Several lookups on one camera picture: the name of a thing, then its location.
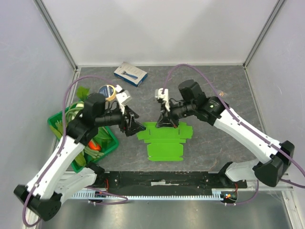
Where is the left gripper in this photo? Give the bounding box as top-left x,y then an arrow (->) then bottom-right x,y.
95,104 -> 145,136

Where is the green paper box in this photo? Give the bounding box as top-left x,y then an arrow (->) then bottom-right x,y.
137,122 -> 193,162

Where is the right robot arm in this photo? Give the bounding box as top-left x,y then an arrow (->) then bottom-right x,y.
155,79 -> 295,188

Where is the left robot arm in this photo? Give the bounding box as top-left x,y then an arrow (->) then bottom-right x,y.
14,90 -> 145,221

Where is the white razor box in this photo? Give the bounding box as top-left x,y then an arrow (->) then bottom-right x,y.
114,62 -> 148,87

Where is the toy bok choy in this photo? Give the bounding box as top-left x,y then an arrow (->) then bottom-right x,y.
93,127 -> 112,145

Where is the masking tape roll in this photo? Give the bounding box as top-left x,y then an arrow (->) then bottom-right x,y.
98,84 -> 116,102

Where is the orange toy carrot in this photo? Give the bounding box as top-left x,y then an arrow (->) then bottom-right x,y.
88,140 -> 102,151

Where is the white toy radish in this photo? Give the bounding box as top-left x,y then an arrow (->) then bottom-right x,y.
75,102 -> 84,112

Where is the toy green leaf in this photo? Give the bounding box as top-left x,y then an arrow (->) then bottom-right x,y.
76,86 -> 90,101

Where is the green plastic basket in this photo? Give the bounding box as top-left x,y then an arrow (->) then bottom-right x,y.
47,99 -> 119,173

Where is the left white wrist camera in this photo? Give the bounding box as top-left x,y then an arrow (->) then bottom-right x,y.
115,84 -> 132,114

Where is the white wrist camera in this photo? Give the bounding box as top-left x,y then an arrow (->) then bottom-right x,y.
115,84 -> 132,114
155,88 -> 170,112

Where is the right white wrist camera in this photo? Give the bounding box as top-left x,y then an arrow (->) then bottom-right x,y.
155,88 -> 170,112

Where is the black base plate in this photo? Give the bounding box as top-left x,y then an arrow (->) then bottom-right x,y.
91,171 -> 247,190

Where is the slotted cable duct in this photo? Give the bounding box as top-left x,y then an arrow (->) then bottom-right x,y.
71,189 -> 233,201

